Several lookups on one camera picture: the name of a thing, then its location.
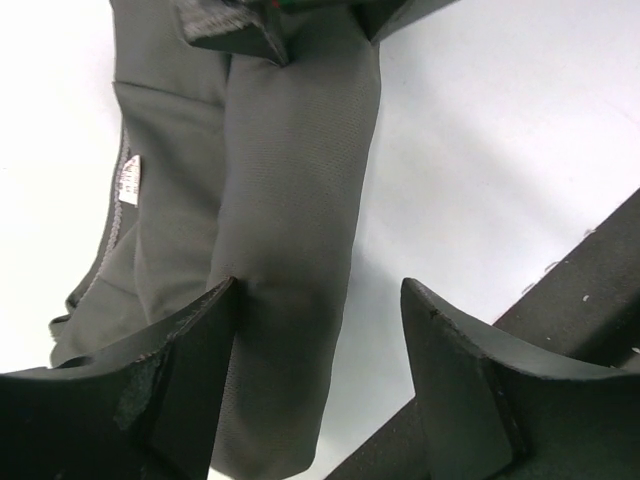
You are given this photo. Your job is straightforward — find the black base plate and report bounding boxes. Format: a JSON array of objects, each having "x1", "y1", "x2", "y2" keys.
[{"x1": 333, "y1": 196, "x2": 639, "y2": 479}]

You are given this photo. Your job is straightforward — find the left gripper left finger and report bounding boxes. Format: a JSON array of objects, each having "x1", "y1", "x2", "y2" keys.
[{"x1": 1, "y1": 280, "x2": 238, "y2": 480}]

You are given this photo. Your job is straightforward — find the grey t shirt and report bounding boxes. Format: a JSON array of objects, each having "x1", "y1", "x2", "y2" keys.
[{"x1": 51, "y1": 1, "x2": 381, "y2": 479}]

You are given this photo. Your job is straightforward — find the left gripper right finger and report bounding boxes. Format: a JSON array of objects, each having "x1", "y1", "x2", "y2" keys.
[{"x1": 401, "y1": 278, "x2": 639, "y2": 479}]

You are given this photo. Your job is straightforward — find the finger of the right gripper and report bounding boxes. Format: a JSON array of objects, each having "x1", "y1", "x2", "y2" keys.
[
  {"x1": 353, "y1": 0, "x2": 453, "y2": 43},
  {"x1": 172, "y1": 0, "x2": 289, "y2": 66}
]

